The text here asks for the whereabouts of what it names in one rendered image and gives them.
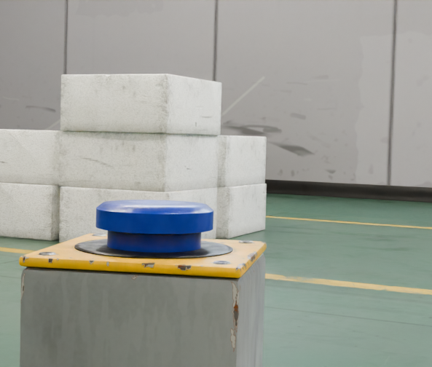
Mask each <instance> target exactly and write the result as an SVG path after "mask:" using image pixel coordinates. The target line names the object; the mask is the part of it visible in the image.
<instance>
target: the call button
mask: <svg viewBox="0 0 432 367"><path fill-rule="evenodd" d="M95 226H96V227H97V228H99V229H103V230H106V231H107V246H108V247H109V248H113V249H117V250H127V251H136V252H152V253H170V252H184V251H191V250H198V249H200V248H201V232H208V231H211V230H213V209H212V208H210V207H209V206H208V205H206V204H204V203H199V202H186V201H174V200H113V201H106V202H103V203H101V204H100V205H99V206H98V207H97V208H96V222H95Z"/></svg>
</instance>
